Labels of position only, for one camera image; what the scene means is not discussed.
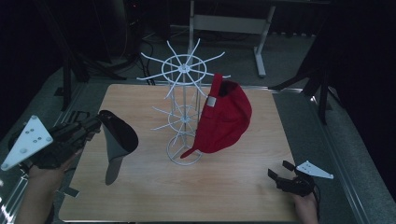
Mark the person's left hand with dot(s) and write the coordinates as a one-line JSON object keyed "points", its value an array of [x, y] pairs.
{"points": [[46, 177]]}

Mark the dark flat strip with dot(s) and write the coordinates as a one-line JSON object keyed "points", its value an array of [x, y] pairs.
{"points": [[68, 191]]}

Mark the grey sun visor cap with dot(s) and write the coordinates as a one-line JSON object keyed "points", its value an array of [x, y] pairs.
{"points": [[120, 133]]}

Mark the dark equipment cabinet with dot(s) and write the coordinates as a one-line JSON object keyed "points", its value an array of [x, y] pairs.
{"points": [[134, 25]]}

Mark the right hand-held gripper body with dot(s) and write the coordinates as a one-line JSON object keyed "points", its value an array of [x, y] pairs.
{"points": [[300, 186]]}

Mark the black tripod stand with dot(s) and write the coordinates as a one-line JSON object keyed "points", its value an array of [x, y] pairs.
{"points": [[322, 93]]}

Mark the person's right hand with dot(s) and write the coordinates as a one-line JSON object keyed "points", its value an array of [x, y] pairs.
{"points": [[306, 205]]}

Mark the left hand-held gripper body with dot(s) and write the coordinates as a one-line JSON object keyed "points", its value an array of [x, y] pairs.
{"points": [[28, 143]]}

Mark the aluminium floor rail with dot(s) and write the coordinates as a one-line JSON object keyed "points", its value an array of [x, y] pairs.
{"points": [[12, 189], [336, 149]]}

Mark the red baseball cap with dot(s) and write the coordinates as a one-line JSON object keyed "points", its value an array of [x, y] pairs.
{"points": [[224, 124]]}

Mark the white metal desk frame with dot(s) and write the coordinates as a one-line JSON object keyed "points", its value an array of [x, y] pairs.
{"points": [[230, 24]]}

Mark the black stand with legs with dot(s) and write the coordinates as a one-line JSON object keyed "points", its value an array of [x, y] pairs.
{"points": [[66, 84]]}

